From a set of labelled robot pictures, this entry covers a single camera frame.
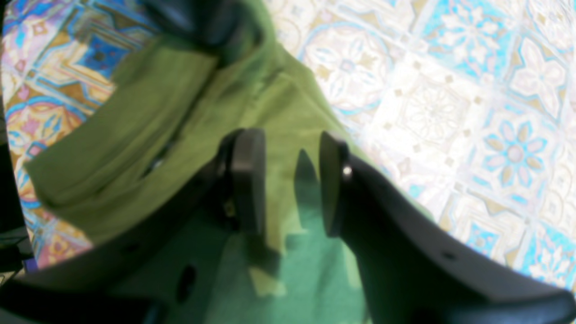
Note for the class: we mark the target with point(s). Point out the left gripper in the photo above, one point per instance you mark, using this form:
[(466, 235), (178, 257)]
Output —
[(207, 23)]

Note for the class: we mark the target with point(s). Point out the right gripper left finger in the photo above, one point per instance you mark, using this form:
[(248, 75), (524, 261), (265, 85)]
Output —
[(161, 271)]

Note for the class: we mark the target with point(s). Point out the green t-shirt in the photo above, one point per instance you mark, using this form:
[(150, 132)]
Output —
[(165, 120)]

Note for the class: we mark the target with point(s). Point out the patterned tablecloth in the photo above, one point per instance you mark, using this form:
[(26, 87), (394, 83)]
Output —
[(468, 105)]

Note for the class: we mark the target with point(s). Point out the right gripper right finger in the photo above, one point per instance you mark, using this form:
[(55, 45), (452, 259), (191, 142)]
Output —
[(412, 272)]

